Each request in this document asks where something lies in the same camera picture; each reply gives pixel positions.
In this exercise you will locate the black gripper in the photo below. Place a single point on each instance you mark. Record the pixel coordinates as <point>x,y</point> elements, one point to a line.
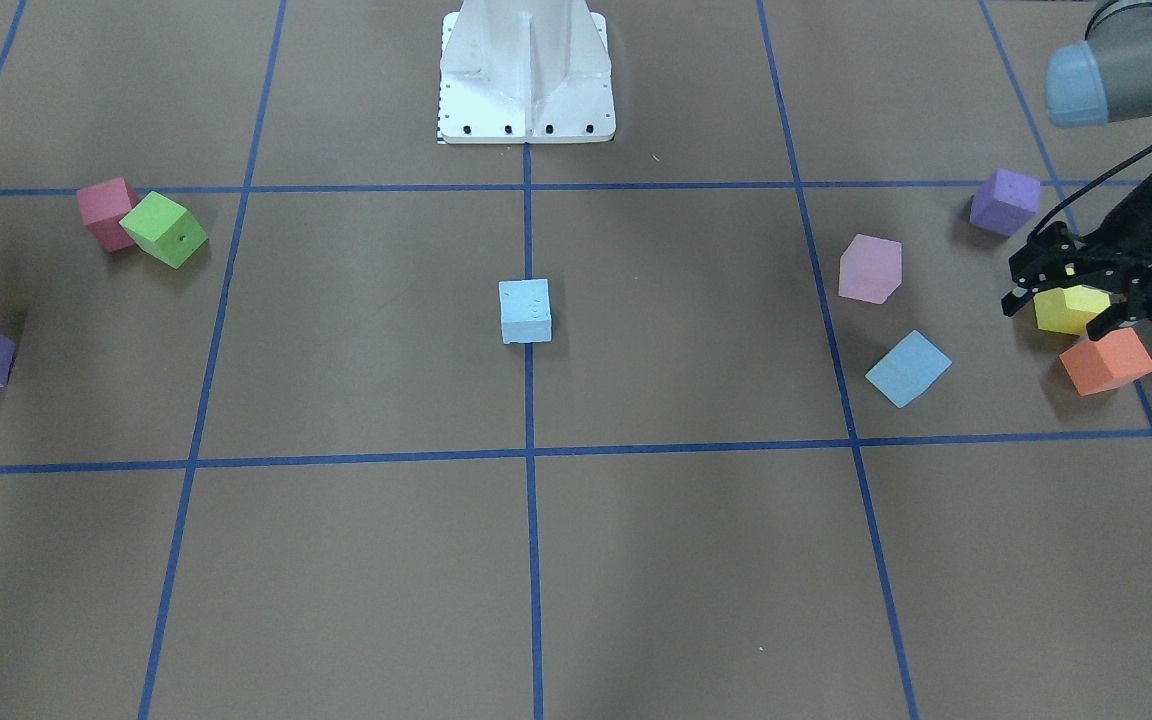
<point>1132,218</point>

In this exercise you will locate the light blue foam block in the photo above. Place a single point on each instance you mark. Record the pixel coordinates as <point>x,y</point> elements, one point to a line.
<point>912,366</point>
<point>525,315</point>

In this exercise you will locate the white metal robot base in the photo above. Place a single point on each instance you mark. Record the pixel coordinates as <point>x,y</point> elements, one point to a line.
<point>525,72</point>

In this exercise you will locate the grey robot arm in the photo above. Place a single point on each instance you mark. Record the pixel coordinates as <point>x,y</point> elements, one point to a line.
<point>1105,78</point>

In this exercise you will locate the yellow foam block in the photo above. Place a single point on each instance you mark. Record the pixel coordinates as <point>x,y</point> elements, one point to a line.
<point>1069,310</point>

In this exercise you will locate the orange foam block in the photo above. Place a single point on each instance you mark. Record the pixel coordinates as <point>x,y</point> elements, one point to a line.
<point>1119,359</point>

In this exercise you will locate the lilac foam block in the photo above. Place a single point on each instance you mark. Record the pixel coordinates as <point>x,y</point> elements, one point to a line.
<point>870,270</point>

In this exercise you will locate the green foam block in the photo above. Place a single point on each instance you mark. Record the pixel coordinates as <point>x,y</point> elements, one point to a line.
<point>164,229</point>

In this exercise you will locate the pink foam block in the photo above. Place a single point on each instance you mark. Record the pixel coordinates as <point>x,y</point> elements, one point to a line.
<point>102,207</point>

